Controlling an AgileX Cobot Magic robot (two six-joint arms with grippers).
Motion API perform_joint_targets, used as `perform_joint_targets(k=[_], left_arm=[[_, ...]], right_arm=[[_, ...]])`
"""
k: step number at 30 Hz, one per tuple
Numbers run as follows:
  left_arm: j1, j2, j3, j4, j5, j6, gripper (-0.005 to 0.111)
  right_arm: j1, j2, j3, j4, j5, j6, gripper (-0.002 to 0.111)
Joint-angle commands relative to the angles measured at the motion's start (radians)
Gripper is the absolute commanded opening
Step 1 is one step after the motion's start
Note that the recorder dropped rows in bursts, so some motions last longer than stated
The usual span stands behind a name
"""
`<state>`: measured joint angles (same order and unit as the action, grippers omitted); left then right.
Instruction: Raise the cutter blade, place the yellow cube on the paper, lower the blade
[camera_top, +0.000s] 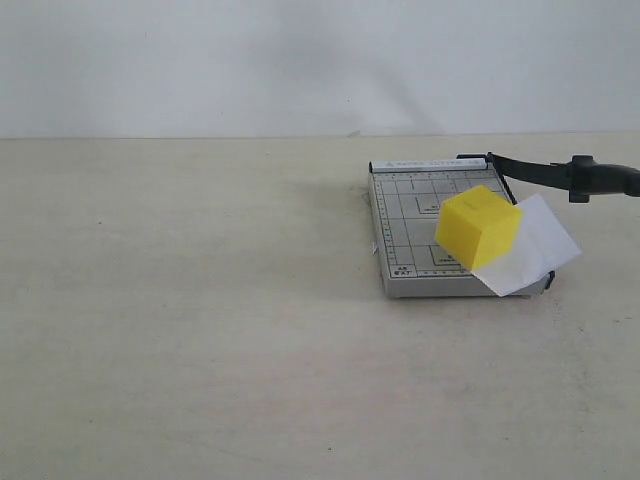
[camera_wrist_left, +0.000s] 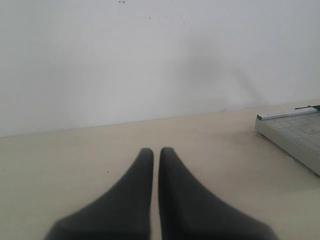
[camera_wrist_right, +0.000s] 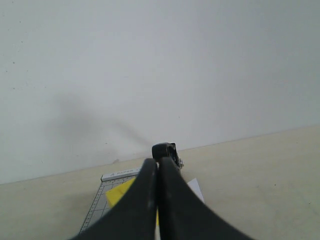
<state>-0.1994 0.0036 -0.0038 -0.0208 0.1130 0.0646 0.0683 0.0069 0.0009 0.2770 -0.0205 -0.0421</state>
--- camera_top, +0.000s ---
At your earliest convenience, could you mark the yellow cube block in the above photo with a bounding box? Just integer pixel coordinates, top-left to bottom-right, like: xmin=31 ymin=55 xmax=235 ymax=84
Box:
xmin=435 ymin=185 xmax=523 ymax=271

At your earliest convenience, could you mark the white paper sheet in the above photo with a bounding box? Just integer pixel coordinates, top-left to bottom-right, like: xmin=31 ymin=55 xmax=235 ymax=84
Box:
xmin=471 ymin=194 xmax=582 ymax=297

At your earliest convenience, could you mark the black cutter blade lever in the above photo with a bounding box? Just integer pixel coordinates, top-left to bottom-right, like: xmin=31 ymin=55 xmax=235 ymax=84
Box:
xmin=486 ymin=152 xmax=639 ymax=203

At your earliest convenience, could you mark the grey paper cutter base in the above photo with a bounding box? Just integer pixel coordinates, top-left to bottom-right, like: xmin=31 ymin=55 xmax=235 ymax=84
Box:
xmin=368 ymin=153 xmax=557 ymax=301

